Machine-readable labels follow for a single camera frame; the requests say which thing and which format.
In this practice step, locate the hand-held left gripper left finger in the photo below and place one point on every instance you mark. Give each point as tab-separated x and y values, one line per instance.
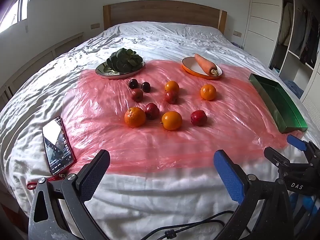
95	175

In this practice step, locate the smartphone in red case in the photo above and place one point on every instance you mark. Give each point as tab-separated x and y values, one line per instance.
56	145

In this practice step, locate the green rectangular tray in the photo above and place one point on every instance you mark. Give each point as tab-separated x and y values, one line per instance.
277	100

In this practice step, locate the wooden headboard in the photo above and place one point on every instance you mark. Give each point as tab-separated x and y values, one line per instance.
162	12

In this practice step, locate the dark purple plum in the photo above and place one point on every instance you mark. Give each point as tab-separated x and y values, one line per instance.
133	83
145	87

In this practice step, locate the pink plastic sheet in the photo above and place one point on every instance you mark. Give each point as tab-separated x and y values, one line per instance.
225	130

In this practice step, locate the beige radiator cover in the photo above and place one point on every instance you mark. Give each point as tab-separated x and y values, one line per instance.
50	52

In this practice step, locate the white wardrobe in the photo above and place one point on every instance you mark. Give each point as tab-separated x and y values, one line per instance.
265	17

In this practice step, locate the orange oval dish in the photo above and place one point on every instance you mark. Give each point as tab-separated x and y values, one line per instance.
192	66

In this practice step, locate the orange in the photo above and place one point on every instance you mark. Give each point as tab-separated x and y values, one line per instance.
135	117
172	86
171	120
208	92

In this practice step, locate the carrot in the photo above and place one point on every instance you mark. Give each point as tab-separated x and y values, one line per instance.
203	62

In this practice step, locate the hanging dark clothes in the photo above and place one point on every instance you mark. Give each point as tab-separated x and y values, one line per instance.
307	37

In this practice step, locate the green bok choy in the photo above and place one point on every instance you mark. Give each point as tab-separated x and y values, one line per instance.
125	60

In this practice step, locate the person's right hand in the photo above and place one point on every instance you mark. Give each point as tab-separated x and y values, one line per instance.
308	203

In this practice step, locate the blue towel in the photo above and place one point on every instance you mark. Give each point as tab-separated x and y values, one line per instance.
292	86

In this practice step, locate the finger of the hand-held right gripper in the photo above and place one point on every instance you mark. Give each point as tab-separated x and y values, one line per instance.
296	142
277	158

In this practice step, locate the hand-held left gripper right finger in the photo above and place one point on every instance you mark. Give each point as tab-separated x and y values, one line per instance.
230	175

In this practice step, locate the window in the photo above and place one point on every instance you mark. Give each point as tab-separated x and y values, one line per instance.
15	10

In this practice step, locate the small red apple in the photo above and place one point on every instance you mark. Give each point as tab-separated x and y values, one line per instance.
171	97
198	117
152	110
137	95

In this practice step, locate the wall socket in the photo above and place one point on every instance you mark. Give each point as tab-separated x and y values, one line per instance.
95	25
237	33

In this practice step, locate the white plate with dark rim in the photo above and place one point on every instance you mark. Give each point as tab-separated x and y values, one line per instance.
103	73

